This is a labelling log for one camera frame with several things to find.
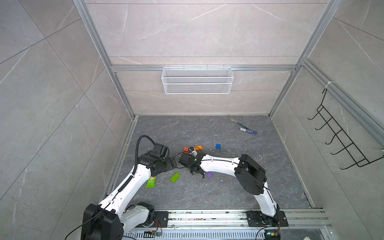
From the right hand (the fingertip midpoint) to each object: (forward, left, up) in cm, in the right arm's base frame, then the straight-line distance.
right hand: (200, 163), depth 93 cm
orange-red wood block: (+8, +9, +2) cm, 13 cm away
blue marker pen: (+26, -38, -1) cm, 45 cm away
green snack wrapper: (-12, +29, +1) cm, 31 cm away
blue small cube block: (+12, -13, -1) cm, 18 cm away
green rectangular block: (-9, +15, 0) cm, 18 cm away
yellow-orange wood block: (+12, 0, -1) cm, 12 cm away
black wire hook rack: (-3, -65, +30) cm, 72 cm away
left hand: (-4, +18, +10) cm, 21 cm away
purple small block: (-8, -5, 0) cm, 9 cm away
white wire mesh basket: (+47, 0, +30) cm, 56 cm away
